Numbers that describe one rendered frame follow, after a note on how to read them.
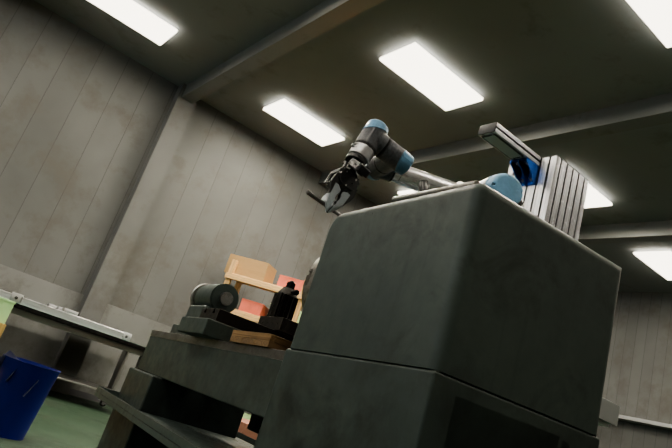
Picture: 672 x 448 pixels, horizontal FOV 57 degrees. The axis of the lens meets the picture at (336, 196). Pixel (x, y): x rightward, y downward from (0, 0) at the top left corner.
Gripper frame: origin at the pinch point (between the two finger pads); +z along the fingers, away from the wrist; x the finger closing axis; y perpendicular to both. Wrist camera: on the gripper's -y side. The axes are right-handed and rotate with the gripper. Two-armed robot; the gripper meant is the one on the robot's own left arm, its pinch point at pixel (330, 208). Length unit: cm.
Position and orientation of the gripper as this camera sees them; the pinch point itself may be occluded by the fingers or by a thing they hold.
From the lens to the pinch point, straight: 181.8
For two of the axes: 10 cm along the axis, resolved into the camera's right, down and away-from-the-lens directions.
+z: -4.7, 7.6, -4.4
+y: -5.3, 1.5, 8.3
